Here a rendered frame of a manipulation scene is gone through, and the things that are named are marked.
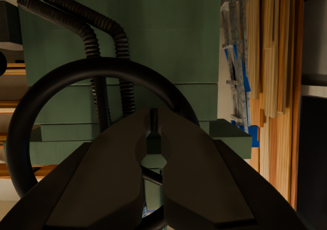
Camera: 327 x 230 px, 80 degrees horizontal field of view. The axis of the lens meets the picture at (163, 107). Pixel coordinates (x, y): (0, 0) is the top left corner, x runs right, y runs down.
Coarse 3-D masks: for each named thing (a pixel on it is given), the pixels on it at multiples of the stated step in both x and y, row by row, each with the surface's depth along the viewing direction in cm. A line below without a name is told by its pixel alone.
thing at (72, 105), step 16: (64, 96) 45; (80, 96) 45; (112, 96) 46; (144, 96) 46; (192, 96) 46; (208, 96) 46; (48, 112) 46; (64, 112) 46; (80, 112) 46; (112, 112) 46; (208, 112) 47
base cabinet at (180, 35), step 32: (96, 0) 42; (128, 0) 42; (160, 0) 42; (192, 0) 43; (32, 32) 43; (64, 32) 43; (96, 32) 43; (128, 32) 44; (160, 32) 44; (192, 32) 44; (32, 64) 44; (160, 64) 45; (192, 64) 45
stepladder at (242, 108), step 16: (224, 0) 115; (240, 0) 114; (224, 16) 129; (240, 16) 116; (224, 32) 134; (240, 32) 119; (224, 48) 134; (240, 64) 118; (240, 80) 119; (240, 96) 122; (240, 112) 126; (240, 128) 125; (256, 128) 125; (256, 144) 128
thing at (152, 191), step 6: (150, 168) 39; (156, 168) 39; (144, 180) 39; (144, 186) 39; (150, 186) 39; (156, 186) 39; (150, 192) 39; (156, 192) 39; (150, 198) 39; (156, 198) 39; (150, 204) 40; (156, 204) 40
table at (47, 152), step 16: (224, 128) 56; (32, 144) 47; (48, 144) 47; (64, 144) 47; (80, 144) 47; (160, 144) 43; (240, 144) 48; (32, 160) 47; (48, 160) 47; (144, 160) 38; (160, 160) 38
